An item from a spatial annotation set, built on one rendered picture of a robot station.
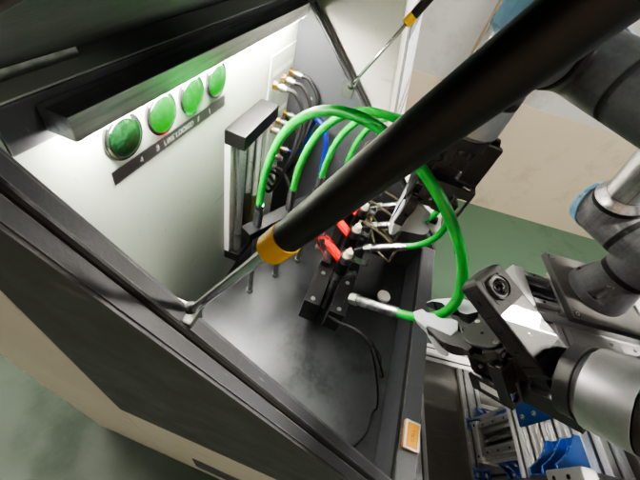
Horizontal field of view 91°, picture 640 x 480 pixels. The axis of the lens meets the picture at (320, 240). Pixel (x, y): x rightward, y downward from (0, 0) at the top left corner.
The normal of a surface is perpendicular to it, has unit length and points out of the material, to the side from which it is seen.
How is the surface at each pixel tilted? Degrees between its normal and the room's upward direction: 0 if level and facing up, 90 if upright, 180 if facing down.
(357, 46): 90
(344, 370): 0
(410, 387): 0
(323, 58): 90
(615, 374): 52
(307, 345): 0
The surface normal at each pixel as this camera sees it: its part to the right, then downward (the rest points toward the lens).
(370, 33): -0.31, 0.67
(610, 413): -0.90, -0.02
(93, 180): 0.92, 0.38
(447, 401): 0.22, -0.64
